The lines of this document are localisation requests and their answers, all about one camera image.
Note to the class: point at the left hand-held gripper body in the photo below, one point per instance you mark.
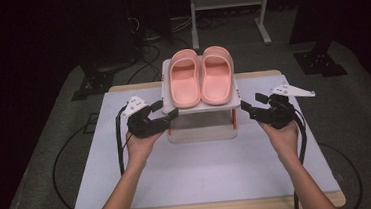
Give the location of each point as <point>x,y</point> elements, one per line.
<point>143,124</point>

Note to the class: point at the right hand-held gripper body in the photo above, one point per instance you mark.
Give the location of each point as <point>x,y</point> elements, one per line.
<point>276,112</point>

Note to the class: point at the white two-tier shoe rack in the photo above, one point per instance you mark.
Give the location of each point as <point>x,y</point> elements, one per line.
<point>204,119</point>

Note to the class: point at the pink slipper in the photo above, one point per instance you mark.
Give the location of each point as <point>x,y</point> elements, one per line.
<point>216,77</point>
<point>185,81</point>

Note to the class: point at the person's left hand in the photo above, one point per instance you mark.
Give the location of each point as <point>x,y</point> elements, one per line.
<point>141,148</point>

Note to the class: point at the person's right hand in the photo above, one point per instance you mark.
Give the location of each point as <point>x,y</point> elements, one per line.
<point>283,142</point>

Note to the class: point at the dark floor plate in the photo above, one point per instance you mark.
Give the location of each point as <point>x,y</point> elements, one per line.
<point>91,123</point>

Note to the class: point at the black stand base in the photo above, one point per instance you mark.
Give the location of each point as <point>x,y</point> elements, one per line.
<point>95,83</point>
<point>319,62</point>

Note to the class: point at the white table mat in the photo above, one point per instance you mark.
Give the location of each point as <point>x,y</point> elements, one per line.
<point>205,173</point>

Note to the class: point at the white metal stand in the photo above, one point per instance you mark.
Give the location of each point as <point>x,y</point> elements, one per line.
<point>227,0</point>

